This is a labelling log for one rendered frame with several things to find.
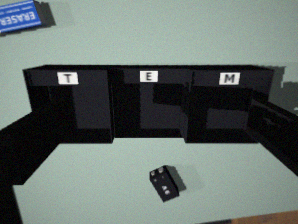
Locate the blue eraser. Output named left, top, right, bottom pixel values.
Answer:
left=0, top=0, right=47, bottom=35

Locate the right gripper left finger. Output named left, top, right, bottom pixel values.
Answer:
left=0, top=96, right=73, bottom=224

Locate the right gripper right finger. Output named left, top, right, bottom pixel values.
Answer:
left=245, top=99, right=298, bottom=177

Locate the black nine-volt battery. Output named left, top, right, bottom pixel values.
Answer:
left=149, top=165, right=180, bottom=203

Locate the black three-compartment bin rack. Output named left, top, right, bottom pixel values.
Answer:
left=22, top=65, right=275, bottom=144

